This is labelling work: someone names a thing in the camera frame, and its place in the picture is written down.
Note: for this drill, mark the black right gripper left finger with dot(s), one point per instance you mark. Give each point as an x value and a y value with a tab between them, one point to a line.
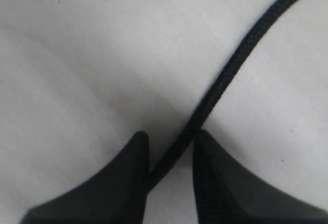
116	194

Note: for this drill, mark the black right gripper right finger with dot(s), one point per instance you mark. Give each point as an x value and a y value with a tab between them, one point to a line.
227	192

